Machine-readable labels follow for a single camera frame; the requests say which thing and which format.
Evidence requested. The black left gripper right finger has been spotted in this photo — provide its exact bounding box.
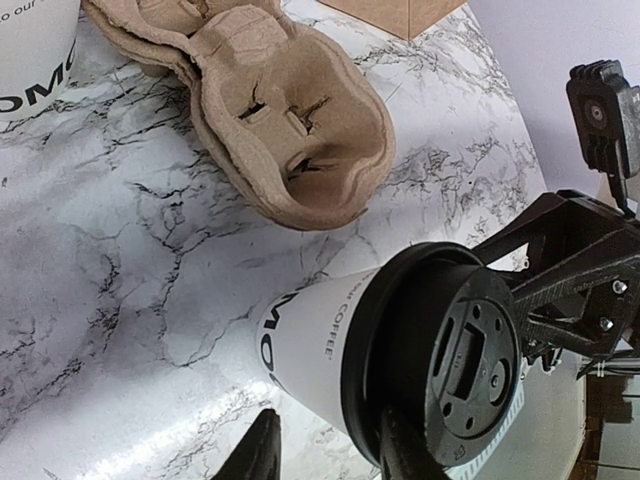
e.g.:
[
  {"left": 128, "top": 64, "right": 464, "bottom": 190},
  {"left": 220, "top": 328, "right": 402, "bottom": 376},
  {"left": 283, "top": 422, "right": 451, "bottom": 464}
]
[{"left": 380, "top": 407, "right": 445, "bottom": 480}]

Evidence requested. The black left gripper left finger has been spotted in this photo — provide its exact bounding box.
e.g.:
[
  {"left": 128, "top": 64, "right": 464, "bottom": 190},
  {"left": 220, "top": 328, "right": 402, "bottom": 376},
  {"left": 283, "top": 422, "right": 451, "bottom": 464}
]
[{"left": 214, "top": 408, "right": 281, "bottom": 480}]

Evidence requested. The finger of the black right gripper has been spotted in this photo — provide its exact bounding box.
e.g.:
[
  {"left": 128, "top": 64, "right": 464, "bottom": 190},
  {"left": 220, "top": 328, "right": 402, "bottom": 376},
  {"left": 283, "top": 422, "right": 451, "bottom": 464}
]
[
  {"left": 509, "top": 259, "right": 639, "bottom": 355},
  {"left": 472, "top": 190, "right": 630, "bottom": 280}
]

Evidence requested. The white paper coffee cup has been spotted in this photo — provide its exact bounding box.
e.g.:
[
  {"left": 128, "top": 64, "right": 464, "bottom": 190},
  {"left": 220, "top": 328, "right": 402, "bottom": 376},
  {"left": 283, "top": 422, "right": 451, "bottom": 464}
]
[{"left": 253, "top": 267, "right": 526, "bottom": 480}]

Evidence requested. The brown paper bag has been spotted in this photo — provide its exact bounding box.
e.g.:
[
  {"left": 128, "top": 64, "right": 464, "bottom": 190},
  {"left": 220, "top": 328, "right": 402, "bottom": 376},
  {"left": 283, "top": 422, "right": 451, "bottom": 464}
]
[{"left": 320, "top": 0, "right": 466, "bottom": 40}]

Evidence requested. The brown cardboard cup carrier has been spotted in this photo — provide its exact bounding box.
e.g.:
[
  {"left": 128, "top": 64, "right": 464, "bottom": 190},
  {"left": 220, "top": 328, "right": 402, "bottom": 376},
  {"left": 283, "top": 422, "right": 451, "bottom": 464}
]
[{"left": 83, "top": 1, "right": 395, "bottom": 231}]

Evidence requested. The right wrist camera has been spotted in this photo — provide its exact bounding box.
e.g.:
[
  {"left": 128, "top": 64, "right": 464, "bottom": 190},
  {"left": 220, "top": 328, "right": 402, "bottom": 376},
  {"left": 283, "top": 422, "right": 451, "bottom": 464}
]
[{"left": 566, "top": 60, "right": 639, "bottom": 217}]

